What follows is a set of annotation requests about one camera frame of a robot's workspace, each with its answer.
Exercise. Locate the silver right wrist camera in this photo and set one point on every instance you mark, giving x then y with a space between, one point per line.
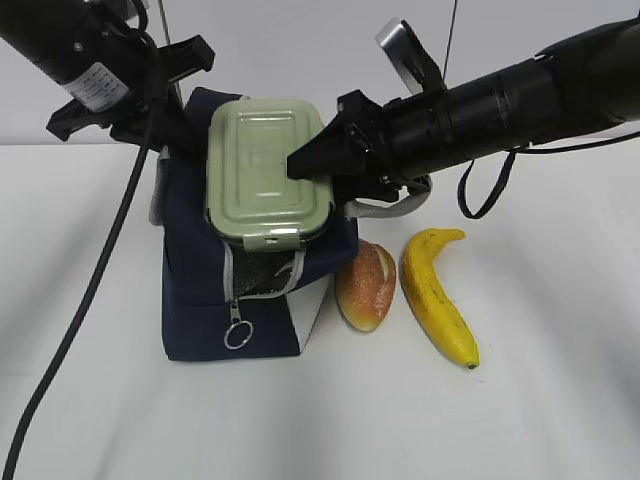
415 67

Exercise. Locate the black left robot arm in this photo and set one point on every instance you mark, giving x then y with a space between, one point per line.
63 38

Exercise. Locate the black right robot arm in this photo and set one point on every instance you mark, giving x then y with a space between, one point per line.
584 84

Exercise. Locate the green lidded glass container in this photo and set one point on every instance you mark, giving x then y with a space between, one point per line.
250 200

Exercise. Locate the navy blue lunch bag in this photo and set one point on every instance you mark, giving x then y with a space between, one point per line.
222 302

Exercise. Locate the brown bread roll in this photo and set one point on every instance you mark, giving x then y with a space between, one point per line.
365 287

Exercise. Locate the yellow banana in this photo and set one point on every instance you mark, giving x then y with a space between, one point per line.
436 313

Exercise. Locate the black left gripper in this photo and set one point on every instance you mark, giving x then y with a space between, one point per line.
127 110

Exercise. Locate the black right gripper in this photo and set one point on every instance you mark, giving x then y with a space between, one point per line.
373 151

